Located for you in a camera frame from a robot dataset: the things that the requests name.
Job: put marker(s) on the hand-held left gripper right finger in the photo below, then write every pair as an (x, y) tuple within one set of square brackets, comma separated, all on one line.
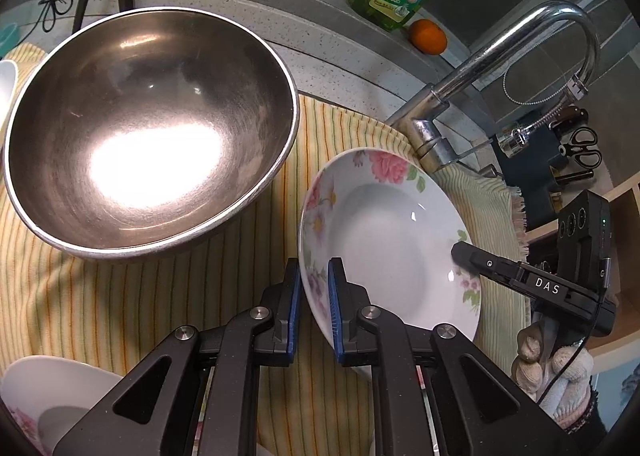
[(334, 318)]

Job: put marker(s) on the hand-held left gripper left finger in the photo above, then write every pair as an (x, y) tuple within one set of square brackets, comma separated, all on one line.
[(295, 318)]

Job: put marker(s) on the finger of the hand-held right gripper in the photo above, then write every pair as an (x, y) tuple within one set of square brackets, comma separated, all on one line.
[(487, 264)]

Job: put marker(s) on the white floral plate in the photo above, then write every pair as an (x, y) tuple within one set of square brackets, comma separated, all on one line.
[(390, 246), (45, 386)]

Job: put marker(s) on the stainless steel bowl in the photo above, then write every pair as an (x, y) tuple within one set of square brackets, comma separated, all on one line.
[(150, 135)]

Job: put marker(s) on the white bowl with leaf print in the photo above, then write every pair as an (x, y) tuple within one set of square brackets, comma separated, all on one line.
[(5, 95)]

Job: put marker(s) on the person's right forearm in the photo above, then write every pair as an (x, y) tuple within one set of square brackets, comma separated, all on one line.
[(592, 416)]

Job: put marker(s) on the person's right hand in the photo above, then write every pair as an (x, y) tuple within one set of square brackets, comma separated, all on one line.
[(535, 366)]

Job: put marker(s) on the dark knife rack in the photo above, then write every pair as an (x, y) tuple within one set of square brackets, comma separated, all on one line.
[(535, 170)]

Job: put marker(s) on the yellow striped towel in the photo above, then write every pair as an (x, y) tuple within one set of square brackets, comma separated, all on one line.
[(160, 296)]

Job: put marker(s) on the chrome kitchen faucet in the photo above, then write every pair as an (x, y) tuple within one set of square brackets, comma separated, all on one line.
[(465, 75)]

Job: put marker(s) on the orange fruit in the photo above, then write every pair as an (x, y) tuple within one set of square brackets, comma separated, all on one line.
[(428, 37)]

